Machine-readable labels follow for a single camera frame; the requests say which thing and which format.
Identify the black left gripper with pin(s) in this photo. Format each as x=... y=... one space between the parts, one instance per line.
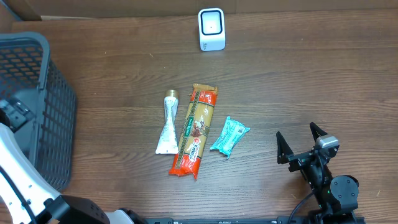
x=12 y=113

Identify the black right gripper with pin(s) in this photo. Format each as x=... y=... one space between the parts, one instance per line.
x=285 y=150

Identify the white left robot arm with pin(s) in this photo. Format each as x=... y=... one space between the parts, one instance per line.
x=30 y=198

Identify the teal wet wipes packet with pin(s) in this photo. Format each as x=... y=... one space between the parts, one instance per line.
x=233 y=131

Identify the grey plastic shopping basket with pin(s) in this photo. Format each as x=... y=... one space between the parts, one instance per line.
x=29 y=75

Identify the white tube gold cap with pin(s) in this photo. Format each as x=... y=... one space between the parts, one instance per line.
x=168 y=139

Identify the white barcode scanner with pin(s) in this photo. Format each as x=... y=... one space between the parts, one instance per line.
x=211 y=29

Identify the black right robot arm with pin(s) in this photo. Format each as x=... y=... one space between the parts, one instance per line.
x=337 y=197

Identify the red spaghetti packet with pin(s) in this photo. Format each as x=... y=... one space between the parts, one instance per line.
x=195 y=131

